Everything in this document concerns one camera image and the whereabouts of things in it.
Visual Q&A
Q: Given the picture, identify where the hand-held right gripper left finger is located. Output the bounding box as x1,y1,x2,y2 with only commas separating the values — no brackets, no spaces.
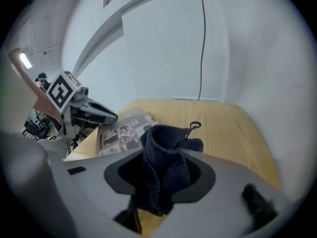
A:
49,148,146,238

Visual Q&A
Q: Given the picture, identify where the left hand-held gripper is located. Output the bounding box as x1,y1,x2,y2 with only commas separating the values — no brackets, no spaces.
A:
47,70,118,139

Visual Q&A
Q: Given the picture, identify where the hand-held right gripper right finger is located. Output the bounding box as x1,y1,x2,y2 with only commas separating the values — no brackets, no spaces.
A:
158,148,294,238

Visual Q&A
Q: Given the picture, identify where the book with grey photo cover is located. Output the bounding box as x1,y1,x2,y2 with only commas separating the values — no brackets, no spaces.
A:
96,106,159,157

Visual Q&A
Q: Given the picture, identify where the dark navy cloth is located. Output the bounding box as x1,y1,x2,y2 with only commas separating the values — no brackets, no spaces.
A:
113,121,204,234

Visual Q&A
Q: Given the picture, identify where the person's left forearm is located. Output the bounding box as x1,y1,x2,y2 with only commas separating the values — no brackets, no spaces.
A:
8,48,62,124

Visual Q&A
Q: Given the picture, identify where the dark background equipment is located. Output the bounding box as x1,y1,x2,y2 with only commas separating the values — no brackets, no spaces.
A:
21,109,63,141

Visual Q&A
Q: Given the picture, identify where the ceiling tube light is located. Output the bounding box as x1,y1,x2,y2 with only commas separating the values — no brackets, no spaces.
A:
19,52,33,69

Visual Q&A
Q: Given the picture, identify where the black wall cable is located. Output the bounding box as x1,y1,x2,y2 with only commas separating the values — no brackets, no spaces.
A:
197,0,207,102

